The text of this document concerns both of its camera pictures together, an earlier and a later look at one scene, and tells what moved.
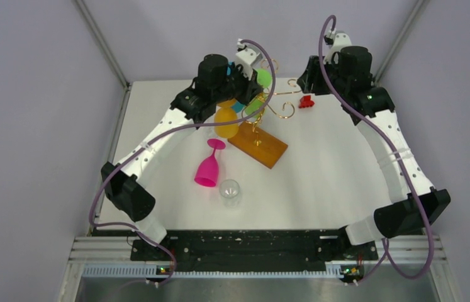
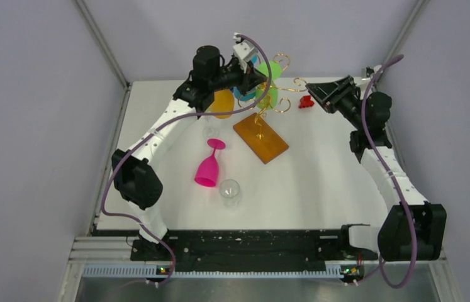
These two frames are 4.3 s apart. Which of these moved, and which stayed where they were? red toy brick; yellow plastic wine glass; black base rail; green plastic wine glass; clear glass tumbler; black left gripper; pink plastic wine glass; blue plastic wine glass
Moved: blue plastic wine glass; green plastic wine glass; yellow plastic wine glass
Stayed: clear glass tumbler; black left gripper; red toy brick; pink plastic wine glass; black base rail
